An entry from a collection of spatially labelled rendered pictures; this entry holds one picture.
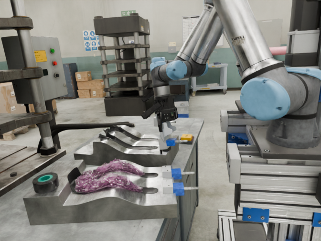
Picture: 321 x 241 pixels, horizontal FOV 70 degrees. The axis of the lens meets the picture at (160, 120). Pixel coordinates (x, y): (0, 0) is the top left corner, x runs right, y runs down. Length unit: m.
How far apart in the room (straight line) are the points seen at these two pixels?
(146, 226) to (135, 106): 4.31
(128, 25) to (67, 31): 3.79
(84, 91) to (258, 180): 7.30
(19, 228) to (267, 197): 0.83
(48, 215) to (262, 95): 0.76
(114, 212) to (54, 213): 0.20
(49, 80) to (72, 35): 6.66
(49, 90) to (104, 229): 1.09
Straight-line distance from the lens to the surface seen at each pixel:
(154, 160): 1.08
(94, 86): 7.71
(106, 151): 1.16
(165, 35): 7.43
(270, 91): 0.63
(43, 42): 1.70
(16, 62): 1.65
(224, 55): 7.44
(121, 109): 5.12
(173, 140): 1.06
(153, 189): 0.89
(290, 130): 0.79
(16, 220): 1.02
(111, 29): 5.01
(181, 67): 0.95
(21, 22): 1.42
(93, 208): 0.84
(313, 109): 0.80
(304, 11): 1.03
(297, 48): 1.03
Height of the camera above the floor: 1.34
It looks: 17 degrees down
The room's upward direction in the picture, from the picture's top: 4 degrees counter-clockwise
